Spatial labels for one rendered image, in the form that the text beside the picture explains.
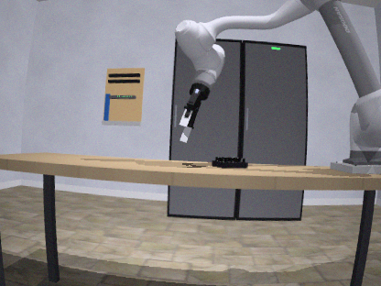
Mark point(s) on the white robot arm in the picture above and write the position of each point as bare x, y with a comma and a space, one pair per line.
196, 41

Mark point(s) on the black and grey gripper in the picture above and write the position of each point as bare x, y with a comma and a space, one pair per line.
192, 108

